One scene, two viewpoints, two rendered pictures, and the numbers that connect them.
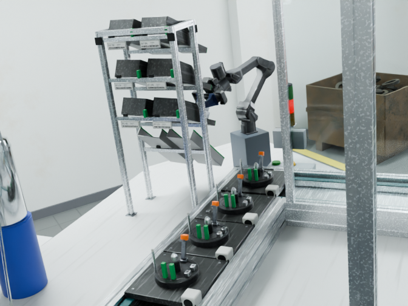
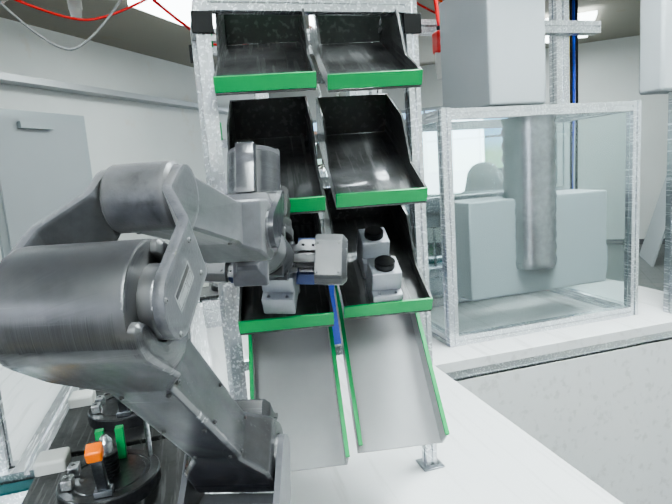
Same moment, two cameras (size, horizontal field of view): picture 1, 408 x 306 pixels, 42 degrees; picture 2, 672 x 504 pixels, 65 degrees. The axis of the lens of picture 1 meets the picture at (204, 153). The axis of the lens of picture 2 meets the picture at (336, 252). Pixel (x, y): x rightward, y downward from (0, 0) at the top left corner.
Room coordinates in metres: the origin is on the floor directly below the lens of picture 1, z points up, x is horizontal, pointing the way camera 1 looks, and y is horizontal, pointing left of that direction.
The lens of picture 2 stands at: (2.86, -0.43, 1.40)
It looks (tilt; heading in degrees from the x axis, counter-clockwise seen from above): 9 degrees down; 137
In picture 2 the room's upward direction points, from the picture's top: 4 degrees counter-clockwise
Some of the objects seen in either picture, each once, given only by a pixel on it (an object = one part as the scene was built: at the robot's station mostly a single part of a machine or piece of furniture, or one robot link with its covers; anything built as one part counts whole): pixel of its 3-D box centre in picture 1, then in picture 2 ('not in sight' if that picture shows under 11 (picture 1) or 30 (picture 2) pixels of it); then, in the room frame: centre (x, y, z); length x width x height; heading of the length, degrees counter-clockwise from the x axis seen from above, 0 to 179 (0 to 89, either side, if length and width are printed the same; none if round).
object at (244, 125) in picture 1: (248, 126); not in sight; (2.50, -0.23, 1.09); 0.07 x 0.07 x 0.06; 26
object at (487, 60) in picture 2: not in sight; (500, 128); (1.96, 1.16, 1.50); 0.38 x 0.21 x 0.88; 153
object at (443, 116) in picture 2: not in sight; (504, 215); (1.94, 1.22, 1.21); 0.69 x 0.46 x 0.69; 63
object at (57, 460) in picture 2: (272, 191); (53, 466); (1.97, -0.25, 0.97); 0.05 x 0.05 x 0.04; 63
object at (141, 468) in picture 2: (257, 178); (110, 480); (2.10, -0.21, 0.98); 0.14 x 0.14 x 0.02
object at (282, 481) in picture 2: (247, 115); (232, 482); (2.49, -0.23, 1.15); 0.09 x 0.07 x 0.06; 42
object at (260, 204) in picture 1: (234, 196); (125, 392); (1.88, -0.09, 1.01); 0.24 x 0.24 x 0.13; 63
